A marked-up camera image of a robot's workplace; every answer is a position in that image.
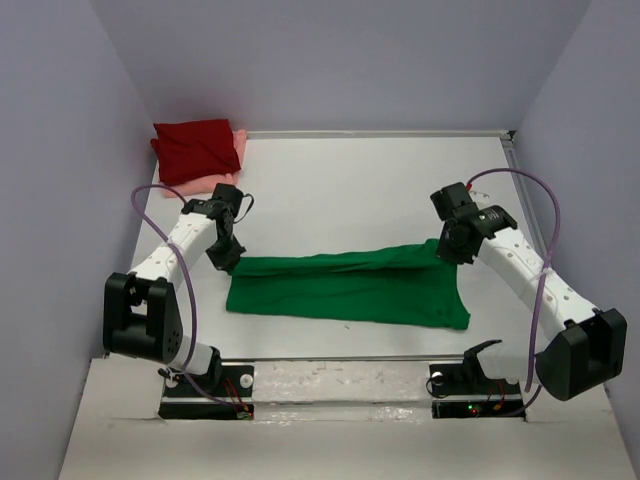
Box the white front cover board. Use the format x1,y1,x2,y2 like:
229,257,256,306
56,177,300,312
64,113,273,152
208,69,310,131
61,358,634,479

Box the green t-shirt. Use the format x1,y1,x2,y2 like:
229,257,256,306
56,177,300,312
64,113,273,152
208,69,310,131
226,239,470,331

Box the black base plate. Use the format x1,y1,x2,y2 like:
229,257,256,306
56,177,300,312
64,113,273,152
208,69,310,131
158,362,255,421
425,340,525,419

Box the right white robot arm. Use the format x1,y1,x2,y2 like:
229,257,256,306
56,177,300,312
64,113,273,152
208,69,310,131
431,182,627,401

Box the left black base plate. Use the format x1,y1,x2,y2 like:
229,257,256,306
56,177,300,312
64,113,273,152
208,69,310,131
158,362,255,421

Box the folded pink t-shirt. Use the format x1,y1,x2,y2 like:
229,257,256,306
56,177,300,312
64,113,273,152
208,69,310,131
159,130,248,196

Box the folded dark red t-shirt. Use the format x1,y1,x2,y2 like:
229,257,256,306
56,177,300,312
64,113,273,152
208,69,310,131
150,119,241,186

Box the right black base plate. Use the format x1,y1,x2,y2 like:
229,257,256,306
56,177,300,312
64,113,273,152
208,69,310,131
425,340,525,419

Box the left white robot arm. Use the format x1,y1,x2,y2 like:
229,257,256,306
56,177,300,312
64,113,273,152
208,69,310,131
102,184,253,395

